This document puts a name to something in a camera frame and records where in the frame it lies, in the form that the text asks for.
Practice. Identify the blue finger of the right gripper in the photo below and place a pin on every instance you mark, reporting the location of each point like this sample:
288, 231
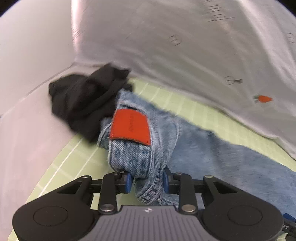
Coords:
289, 217

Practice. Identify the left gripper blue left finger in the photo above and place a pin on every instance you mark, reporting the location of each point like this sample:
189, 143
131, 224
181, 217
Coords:
112, 185

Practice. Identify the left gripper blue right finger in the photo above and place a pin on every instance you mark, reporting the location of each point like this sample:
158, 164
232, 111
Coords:
182, 185

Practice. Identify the blue denim jeans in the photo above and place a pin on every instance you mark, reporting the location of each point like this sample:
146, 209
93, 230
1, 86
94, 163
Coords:
185, 148

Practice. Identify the green grid cutting mat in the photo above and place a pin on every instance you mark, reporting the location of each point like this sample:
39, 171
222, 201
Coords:
78, 158

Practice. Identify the black crumpled garment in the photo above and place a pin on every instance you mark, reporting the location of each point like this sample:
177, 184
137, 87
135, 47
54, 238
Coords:
84, 101

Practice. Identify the grey printed backdrop cloth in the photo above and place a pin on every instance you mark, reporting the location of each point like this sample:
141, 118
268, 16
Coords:
236, 55

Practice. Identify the white foam board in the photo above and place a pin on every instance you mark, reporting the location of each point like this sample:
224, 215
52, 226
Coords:
34, 51

